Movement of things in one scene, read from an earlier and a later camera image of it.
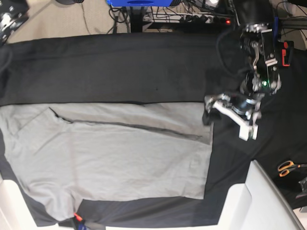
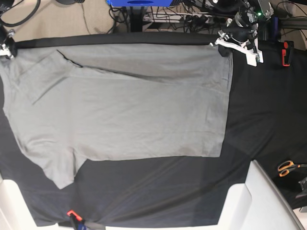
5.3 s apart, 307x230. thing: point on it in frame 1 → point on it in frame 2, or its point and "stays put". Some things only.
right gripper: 247,104 → 241,28
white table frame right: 258,204 stays put
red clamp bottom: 79,222 stays put
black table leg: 136,18 stays put
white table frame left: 14,214 stays put
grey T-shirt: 61,154 → 67,104
